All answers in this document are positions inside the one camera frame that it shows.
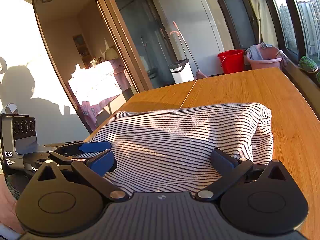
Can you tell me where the green plant pot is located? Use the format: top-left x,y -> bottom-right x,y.
316,72 -> 320,86
298,56 -> 319,74

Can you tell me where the pink broom and dustpan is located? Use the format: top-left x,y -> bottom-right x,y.
169,21 -> 208,80

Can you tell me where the metal pole leaning on wall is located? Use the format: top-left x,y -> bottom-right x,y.
257,0 -> 261,44

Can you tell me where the green plant pot near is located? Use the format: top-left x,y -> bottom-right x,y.
316,72 -> 320,86

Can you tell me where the pink plastic basin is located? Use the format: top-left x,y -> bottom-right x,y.
245,44 -> 288,69

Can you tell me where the green plant pot far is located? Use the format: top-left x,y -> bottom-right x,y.
298,56 -> 319,74

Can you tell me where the red plastic bucket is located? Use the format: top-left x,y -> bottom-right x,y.
217,49 -> 245,74

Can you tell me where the white trash bin black lid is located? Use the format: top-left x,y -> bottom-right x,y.
168,59 -> 194,84

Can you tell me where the pink covered indoor table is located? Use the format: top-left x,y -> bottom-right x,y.
68,59 -> 132,124

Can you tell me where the dark framed door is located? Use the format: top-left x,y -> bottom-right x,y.
217,0 -> 259,50

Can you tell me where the grey cloth on basin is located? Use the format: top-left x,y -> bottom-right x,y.
246,42 -> 273,60

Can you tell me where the striped beige knit garment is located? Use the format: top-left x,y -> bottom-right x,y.
92,102 -> 273,194

